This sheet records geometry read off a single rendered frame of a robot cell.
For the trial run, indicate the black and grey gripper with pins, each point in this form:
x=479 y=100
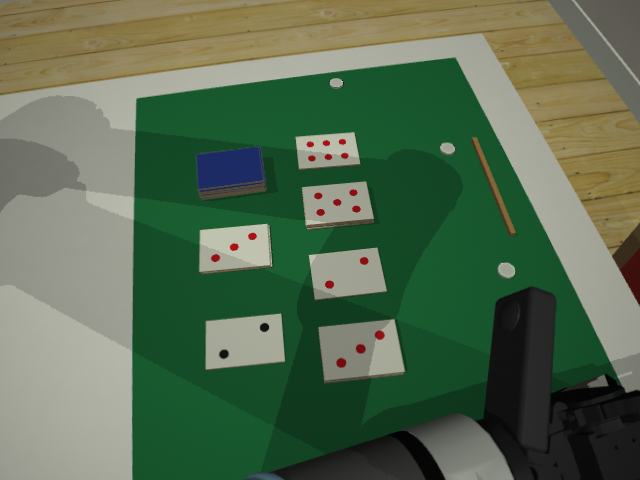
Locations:
x=594 y=434

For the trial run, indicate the brown thin wooden strip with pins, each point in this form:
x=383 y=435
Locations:
x=493 y=187

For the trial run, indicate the green felt mat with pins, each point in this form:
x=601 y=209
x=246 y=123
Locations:
x=440 y=238

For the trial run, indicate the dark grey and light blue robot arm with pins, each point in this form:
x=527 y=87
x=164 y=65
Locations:
x=455 y=447

